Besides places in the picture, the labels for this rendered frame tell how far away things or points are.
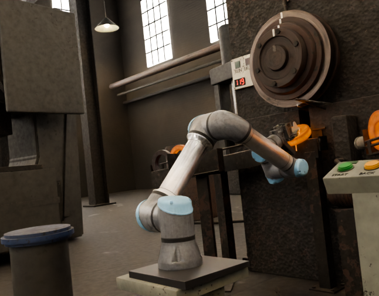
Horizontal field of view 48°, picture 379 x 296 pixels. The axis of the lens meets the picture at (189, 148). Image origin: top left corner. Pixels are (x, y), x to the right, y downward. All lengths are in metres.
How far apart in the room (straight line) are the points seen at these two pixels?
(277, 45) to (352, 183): 1.09
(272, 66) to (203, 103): 9.10
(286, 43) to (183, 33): 9.88
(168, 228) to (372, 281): 0.63
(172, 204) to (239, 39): 1.42
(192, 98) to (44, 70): 7.58
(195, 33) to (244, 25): 9.04
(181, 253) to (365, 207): 0.59
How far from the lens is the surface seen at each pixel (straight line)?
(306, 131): 2.13
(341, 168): 1.23
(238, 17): 2.64
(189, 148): 1.67
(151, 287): 1.39
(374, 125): 1.83
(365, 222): 1.21
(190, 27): 11.78
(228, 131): 1.63
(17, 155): 4.74
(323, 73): 2.09
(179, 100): 11.90
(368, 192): 1.19
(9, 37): 4.20
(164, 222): 1.45
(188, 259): 1.44
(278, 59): 2.12
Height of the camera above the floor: 0.66
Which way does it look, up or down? 2 degrees up
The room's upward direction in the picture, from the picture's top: 6 degrees counter-clockwise
